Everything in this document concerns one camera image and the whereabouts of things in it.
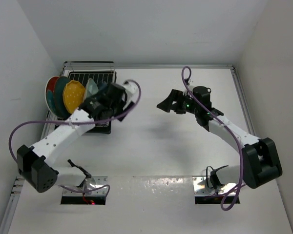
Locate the teal round plate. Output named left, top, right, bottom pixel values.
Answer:
left=47, top=76, right=71, bottom=119

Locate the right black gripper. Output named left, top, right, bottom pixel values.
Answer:
left=157, top=89, right=200, bottom=115

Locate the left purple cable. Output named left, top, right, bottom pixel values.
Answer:
left=8, top=78, right=142, bottom=195

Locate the wire dish rack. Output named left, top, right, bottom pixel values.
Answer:
left=46, top=70, right=117, bottom=128

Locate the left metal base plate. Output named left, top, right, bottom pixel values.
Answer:
left=62, top=176, right=110, bottom=197

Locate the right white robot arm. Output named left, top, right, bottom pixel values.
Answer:
left=157, top=86, right=283, bottom=189

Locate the red blue floral plate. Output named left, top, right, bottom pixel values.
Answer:
left=44, top=76, right=59, bottom=110

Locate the dark blue leaf dish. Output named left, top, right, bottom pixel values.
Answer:
left=98, top=82, right=107, bottom=93

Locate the yellow dotted plate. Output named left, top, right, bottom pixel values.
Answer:
left=63, top=80, right=85, bottom=114

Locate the light green divided tray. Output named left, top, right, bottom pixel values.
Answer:
left=83, top=78, right=99, bottom=100

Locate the black drip tray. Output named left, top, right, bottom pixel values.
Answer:
left=54, top=61, right=117, bottom=135

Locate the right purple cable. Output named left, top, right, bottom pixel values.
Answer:
left=181, top=66, right=247, bottom=211

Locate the metal base plate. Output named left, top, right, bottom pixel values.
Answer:
left=62, top=176, right=110, bottom=197
left=192, top=175, right=236, bottom=196

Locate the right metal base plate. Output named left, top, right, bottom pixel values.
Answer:
left=192, top=175, right=236, bottom=196

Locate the purple cable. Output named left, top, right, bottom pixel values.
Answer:
left=181, top=66, right=247, bottom=211
left=8, top=78, right=142, bottom=195

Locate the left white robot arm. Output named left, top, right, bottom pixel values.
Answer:
left=17, top=80, right=141, bottom=193

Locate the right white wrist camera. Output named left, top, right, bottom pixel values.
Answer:
left=183, top=84, right=195, bottom=95

